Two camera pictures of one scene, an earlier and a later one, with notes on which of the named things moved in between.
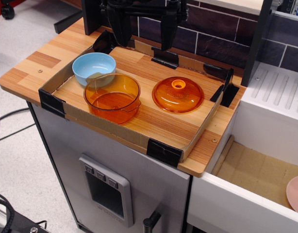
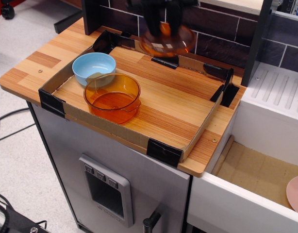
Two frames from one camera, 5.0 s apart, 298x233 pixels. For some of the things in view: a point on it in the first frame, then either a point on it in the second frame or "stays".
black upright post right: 256,41 stays
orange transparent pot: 112,98 stays
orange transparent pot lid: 178,94 → 166,44
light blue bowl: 87,63 stays
